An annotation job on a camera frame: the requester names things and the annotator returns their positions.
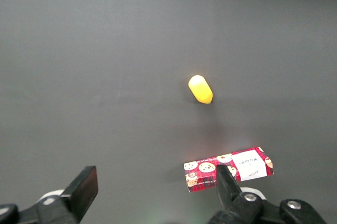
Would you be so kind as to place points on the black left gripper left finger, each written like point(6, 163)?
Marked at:
point(81, 189)

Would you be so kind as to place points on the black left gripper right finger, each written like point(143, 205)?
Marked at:
point(227, 195)

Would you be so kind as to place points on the red tartan cookie box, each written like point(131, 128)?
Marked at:
point(205, 179)

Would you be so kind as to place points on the yellow lemon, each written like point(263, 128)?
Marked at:
point(200, 89)

